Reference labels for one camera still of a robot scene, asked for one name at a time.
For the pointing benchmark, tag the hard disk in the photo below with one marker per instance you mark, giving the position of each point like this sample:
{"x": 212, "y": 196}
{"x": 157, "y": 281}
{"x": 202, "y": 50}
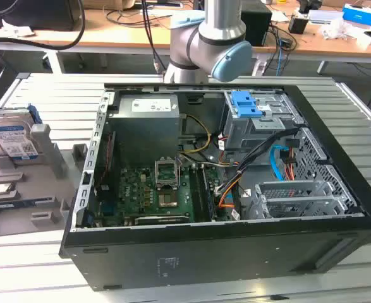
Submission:
{"x": 8, "y": 135}

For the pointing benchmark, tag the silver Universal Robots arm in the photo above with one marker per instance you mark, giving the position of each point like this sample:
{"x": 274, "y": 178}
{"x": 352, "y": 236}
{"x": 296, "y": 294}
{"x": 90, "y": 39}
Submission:
{"x": 223, "y": 19}

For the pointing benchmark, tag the silver disk bay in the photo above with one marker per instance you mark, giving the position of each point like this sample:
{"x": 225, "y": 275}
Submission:
{"x": 299, "y": 189}

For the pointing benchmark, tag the crumpled white paper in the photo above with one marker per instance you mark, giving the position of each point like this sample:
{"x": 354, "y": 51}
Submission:
{"x": 16, "y": 28}

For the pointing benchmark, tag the black monitor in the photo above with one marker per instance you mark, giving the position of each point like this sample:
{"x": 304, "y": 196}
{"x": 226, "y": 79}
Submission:
{"x": 30, "y": 14}

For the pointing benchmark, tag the silver CPU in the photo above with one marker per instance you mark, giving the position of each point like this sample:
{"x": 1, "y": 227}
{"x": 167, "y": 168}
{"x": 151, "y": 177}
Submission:
{"x": 0, "y": 188}

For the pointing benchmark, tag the grey parts rack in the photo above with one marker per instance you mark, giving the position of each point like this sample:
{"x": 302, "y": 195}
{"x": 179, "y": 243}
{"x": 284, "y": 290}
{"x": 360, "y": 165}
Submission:
{"x": 46, "y": 176}

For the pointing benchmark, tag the blue RAM stick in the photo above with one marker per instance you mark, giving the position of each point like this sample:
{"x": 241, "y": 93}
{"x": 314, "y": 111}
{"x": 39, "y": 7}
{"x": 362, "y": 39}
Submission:
{"x": 14, "y": 203}

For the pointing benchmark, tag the wooden desk with monitor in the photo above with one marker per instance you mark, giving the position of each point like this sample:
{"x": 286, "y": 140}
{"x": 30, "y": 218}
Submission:
{"x": 109, "y": 34}

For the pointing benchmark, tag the grey power supply unit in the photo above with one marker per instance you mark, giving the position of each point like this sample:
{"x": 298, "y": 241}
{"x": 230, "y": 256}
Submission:
{"x": 144, "y": 129}

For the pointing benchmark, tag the green motherboard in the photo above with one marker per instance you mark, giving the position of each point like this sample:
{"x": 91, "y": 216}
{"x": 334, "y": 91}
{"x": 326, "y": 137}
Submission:
{"x": 134, "y": 192}

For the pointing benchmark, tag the CPU socket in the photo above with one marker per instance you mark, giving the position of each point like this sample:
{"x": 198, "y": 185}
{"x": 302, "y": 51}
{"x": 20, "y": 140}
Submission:
{"x": 167, "y": 200}

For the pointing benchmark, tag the black graphics card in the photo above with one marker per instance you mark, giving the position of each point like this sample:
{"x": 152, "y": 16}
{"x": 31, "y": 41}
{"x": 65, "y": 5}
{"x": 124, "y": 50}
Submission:
{"x": 160, "y": 219}

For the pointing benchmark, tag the black RAM slot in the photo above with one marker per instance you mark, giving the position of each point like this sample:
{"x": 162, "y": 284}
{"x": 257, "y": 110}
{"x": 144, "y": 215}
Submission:
{"x": 197, "y": 195}

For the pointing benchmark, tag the installed RAM stick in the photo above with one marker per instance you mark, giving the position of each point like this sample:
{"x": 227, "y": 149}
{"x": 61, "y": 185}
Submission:
{"x": 210, "y": 195}

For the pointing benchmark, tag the blue plastic drive latch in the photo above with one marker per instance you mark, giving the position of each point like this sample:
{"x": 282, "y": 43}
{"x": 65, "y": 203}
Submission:
{"x": 240, "y": 105}

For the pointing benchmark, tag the silver optical drive cage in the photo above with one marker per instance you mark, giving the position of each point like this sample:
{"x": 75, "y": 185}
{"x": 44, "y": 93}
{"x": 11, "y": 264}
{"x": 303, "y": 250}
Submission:
{"x": 242, "y": 132}

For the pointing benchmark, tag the black speaker box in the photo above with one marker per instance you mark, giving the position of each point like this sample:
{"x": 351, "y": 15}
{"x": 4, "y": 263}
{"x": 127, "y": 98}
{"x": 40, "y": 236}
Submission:
{"x": 258, "y": 25}

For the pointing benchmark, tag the black open PC case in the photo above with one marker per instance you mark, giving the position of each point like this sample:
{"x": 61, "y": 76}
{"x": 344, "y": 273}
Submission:
{"x": 204, "y": 259}

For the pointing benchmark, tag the small black cube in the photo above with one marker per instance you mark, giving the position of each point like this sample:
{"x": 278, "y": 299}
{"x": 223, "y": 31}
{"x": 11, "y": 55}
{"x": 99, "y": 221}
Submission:
{"x": 298, "y": 25}

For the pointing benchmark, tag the wooden desk with boxes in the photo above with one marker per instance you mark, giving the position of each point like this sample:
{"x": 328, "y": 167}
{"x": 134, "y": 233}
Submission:
{"x": 314, "y": 44}

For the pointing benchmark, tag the white flat box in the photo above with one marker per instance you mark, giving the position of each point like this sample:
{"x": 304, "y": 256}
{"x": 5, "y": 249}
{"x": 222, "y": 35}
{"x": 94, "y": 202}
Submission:
{"x": 324, "y": 16}

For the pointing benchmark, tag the clear plastic bag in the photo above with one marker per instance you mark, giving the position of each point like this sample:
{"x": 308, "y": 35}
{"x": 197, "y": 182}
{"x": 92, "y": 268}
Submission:
{"x": 340, "y": 28}

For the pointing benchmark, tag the blue cardboard box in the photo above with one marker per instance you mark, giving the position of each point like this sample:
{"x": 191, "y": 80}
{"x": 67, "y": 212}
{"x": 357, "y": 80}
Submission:
{"x": 360, "y": 14}

